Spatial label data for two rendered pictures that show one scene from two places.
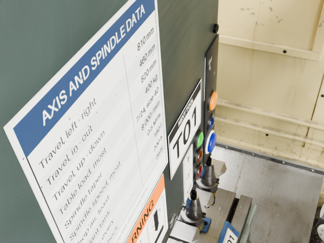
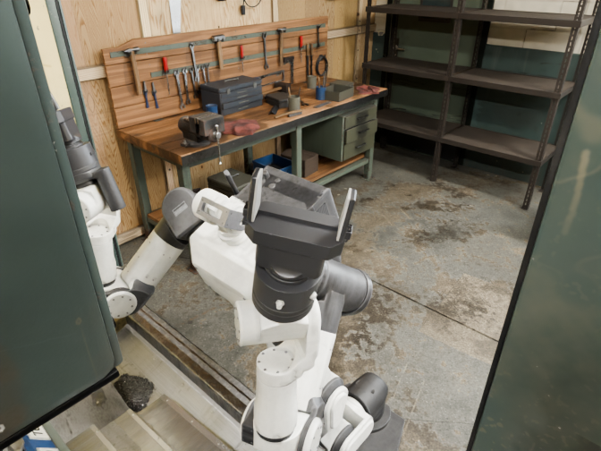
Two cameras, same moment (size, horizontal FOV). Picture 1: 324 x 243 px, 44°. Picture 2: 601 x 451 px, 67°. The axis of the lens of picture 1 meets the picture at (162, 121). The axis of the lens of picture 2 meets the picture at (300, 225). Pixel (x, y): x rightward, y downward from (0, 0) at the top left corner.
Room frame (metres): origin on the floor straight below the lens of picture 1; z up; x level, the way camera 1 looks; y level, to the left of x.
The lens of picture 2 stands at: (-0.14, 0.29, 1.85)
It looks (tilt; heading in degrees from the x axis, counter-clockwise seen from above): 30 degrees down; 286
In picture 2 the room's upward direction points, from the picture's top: straight up
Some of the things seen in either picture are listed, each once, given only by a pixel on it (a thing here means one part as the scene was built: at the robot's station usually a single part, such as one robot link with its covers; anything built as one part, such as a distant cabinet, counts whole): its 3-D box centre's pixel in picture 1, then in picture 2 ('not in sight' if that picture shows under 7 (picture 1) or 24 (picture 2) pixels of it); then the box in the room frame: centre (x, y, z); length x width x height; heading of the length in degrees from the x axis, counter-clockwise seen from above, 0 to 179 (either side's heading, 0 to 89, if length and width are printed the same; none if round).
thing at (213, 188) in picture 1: (207, 181); not in sight; (0.66, -0.11, 1.21); 0.06 x 0.06 x 0.03
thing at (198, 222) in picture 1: (193, 214); not in sight; (0.56, -0.06, 1.21); 0.06 x 0.06 x 0.03
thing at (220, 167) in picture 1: (213, 167); not in sight; (0.70, -0.13, 1.21); 0.07 x 0.05 x 0.01; 63
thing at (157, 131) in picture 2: not in sight; (272, 126); (1.04, -3.06, 0.71); 2.21 x 0.95 x 1.43; 64
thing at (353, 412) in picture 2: not in sight; (338, 425); (0.03, -0.85, 0.28); 0.21 x 0.20 x 0.13; 63
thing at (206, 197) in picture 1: (200, 197); not in sight; (0.61, -0.09, 1.21); 0.07 x 0.05 x 0.01; 63
